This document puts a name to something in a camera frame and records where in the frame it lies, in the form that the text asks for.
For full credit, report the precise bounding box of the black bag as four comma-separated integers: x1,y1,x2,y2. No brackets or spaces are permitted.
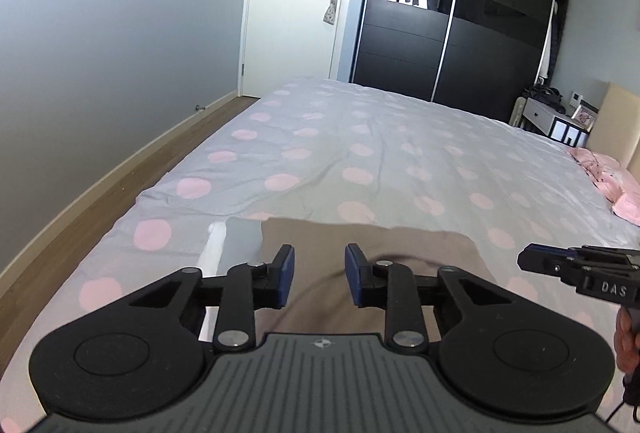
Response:
522,83,566,111

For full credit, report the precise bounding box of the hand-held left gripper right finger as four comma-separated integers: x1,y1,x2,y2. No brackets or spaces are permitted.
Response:
345,243,506,351

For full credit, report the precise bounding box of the taupe long-sleeve shirt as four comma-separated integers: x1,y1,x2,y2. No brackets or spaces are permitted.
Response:
260,217,501,344

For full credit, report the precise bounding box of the black sliding wardrobe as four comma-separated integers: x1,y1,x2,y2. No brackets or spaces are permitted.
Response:
350,0,573,124

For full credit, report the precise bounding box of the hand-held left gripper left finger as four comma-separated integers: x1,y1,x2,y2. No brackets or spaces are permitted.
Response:
120,244,296,351

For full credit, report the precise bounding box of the black cable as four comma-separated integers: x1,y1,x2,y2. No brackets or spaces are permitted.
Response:
597,378,640,429

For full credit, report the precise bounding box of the polka-dot bed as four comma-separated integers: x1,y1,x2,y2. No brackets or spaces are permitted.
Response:
0,77,640,414

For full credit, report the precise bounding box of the beige padded headboard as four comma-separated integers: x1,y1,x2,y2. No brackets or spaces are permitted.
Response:
585,82,640,174

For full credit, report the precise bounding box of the light pink pillow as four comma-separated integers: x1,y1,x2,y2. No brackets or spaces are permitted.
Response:
566,148,640,226

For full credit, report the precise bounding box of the white folded garment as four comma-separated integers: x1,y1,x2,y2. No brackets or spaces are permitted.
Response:
197,222,228,349

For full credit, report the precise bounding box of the person's right hand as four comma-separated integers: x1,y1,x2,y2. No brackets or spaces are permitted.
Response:
614,307,640,376

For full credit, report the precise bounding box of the white nightstand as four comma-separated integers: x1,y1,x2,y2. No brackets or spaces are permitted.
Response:
510,94,593,148

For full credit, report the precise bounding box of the photo frame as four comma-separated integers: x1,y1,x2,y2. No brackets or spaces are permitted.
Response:
571,102,598,130

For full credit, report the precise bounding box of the white hanging garment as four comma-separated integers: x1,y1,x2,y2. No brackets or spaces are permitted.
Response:
540,0,558,79

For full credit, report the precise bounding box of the white door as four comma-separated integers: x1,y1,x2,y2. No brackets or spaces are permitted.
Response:
239,0,357,99

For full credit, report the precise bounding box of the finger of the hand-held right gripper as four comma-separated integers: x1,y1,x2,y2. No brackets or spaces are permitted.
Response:
517,243,640,285

